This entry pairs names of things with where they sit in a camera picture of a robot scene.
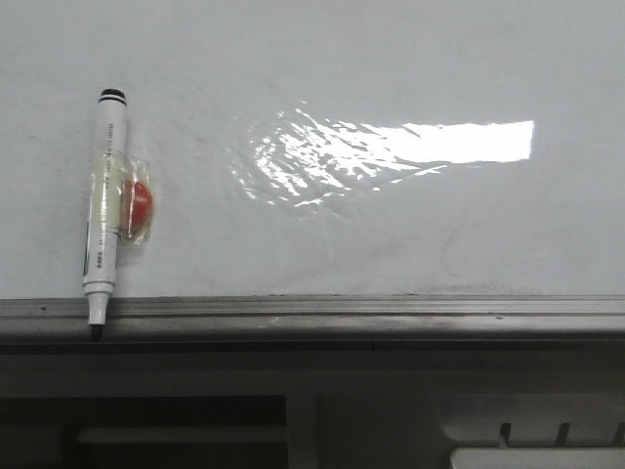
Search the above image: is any white plastic marker tray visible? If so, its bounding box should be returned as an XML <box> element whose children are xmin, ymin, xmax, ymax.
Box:
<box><xmin>450</xmin><ymin>448</ymin><xmax>624</xmax><ymax>468</ymax></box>

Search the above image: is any red round magnet taped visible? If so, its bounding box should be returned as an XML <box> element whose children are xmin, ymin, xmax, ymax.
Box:
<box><xmin>120</xmin><ymin>159</ymin><xmax>154</xmax><ymax>245</ymax></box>

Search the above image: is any white whiteboard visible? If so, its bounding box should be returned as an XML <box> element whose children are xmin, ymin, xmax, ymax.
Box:
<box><xmin>1</xmin><ymin>1</ymin><xmax>624</xmax><ymax>298</ymax></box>

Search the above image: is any white black whiteboard marker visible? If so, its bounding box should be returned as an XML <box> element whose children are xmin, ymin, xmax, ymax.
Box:
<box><xmin>82</xmin><ymin>88</ymin><xmax>127</xmax><ymax>342</ymax></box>

